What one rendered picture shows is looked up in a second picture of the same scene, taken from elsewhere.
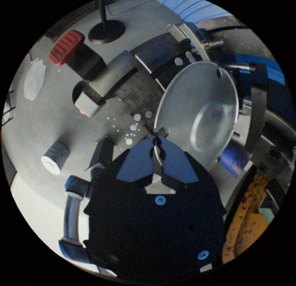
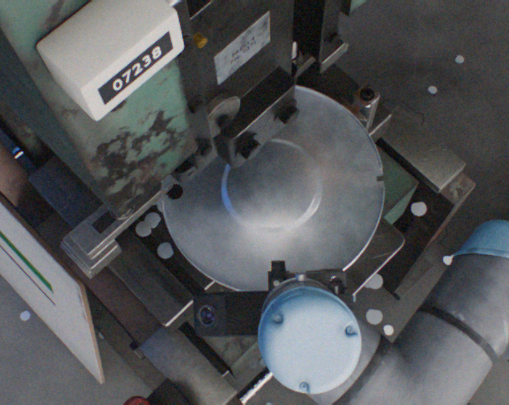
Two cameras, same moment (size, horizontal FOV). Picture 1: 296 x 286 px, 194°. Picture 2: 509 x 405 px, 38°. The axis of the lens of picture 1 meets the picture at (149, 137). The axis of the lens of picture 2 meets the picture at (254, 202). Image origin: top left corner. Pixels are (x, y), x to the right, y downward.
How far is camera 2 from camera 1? 0.79 m
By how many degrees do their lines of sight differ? 29
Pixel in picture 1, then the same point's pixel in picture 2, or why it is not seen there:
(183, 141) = (292, 243)
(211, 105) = (232, 205)
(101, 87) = (216, 393)
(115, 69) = (182, 366)
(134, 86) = not seen: hidden behind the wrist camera
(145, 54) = (164, 309)
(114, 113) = not seen: outside the picture
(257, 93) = (189, 176)
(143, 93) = not seen: hidden behind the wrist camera
